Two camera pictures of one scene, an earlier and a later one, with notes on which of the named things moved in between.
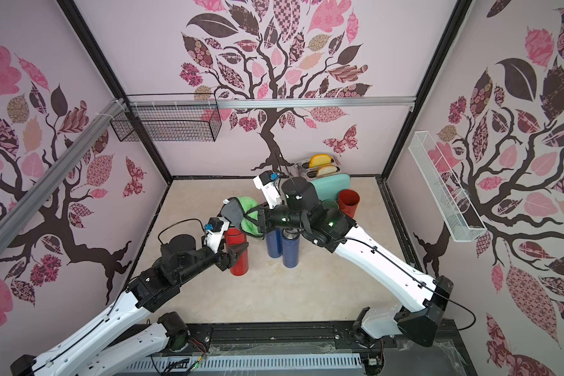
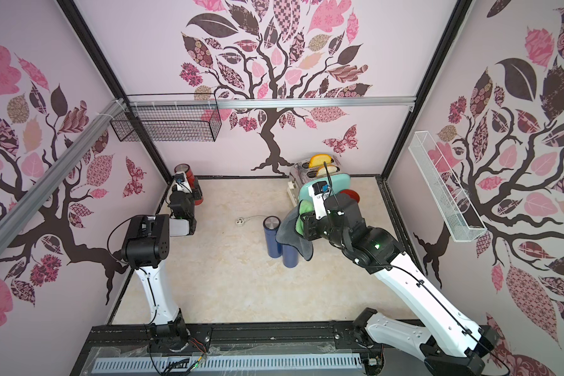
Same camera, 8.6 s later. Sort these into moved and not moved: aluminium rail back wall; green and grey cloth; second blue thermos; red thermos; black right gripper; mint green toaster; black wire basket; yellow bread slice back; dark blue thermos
Moved: green and grey cloth; red thermos; black right gripper
Not moved: dark blue thermos; aluminium rail back wall; black wire basket; second blue thermos; mint green toaster; yellow bread slice back
